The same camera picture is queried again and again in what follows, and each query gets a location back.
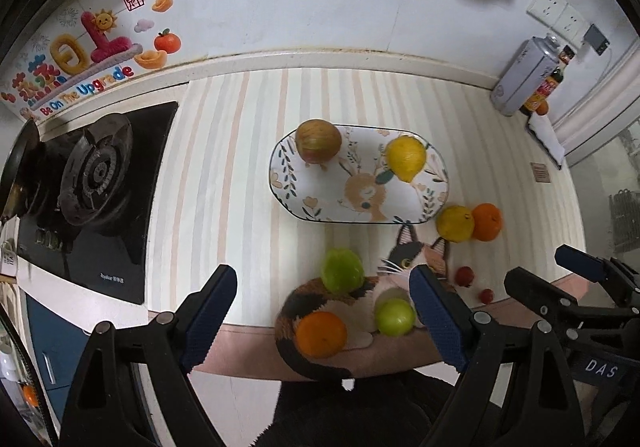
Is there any black gas stove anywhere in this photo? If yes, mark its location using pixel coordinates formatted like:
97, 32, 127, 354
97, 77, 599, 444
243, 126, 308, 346
17, 101, 180, 306

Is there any yellow lemon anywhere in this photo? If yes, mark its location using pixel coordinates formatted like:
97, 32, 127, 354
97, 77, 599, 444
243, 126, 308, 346
385, 136, 427, 184

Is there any striped table cover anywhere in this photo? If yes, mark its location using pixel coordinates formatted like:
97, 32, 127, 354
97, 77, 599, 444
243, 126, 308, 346
145, 67, 586, 378

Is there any black frying pan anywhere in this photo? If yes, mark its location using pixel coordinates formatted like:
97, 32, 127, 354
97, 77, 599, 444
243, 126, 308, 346
0, 119, 41, 222

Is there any small green apple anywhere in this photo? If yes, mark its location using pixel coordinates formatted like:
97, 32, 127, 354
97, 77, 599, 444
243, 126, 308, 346
375, 298, 416, 338

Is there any colourful wall sticker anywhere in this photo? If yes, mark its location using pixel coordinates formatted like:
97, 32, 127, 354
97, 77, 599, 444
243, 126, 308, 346
0, 0, 188, 122

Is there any dark sauce bottle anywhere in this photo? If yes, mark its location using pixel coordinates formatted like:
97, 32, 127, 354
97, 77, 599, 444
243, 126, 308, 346
519, 45, 577, 116

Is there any white notepad with dark edge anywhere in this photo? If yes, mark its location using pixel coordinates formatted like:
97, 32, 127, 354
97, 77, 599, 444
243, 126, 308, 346
525, 116, 566, 171

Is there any grey charger plug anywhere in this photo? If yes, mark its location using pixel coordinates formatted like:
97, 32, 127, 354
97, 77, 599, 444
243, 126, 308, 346
582, 24, 611, 52

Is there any white charger cable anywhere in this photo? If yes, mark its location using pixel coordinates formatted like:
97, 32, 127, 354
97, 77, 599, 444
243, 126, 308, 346
560, 47, 613, 128

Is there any blue cabinet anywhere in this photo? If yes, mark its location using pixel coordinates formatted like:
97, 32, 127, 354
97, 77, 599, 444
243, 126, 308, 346
25, 297, 96, 388

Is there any silver metal canister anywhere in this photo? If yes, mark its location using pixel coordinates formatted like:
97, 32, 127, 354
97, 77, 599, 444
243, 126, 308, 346
490, 34, 560, 116

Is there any white wall socket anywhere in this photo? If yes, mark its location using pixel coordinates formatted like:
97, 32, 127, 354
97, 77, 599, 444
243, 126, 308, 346
557, 2, 593, 45
527, 0, 568, 25

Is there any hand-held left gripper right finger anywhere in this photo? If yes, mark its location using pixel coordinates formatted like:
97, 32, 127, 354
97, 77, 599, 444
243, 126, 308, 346
408, 264, 601, 447

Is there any large green apple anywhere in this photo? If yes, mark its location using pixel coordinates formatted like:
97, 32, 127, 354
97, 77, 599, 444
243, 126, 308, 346
320, 248, 365, 297

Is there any black burner grate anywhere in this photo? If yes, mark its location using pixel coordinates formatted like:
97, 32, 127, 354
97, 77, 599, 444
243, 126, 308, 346
57, 113, 133, 227

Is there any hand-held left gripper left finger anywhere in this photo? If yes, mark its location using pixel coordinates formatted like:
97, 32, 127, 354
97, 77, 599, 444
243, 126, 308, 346
59, 264, 238, 447

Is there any oval floral plate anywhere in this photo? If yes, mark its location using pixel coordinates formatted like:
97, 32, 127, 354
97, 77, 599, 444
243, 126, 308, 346
269, 124, 449, 224

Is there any red green striped apple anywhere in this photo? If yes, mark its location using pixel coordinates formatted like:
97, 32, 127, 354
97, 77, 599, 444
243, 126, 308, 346
295, 119, 343, 164

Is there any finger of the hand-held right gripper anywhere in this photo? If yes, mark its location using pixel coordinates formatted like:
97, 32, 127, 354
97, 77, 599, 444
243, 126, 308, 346
554, 244, 640, 309
503, 267, 598, 330

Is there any cat shaped mat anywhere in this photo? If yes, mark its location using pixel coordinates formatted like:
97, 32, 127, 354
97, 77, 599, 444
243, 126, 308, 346
274, 223, 451, 382

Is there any yellow green citrus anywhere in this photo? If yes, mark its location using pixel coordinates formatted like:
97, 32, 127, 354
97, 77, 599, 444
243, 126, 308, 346
435, 205, 476, 243

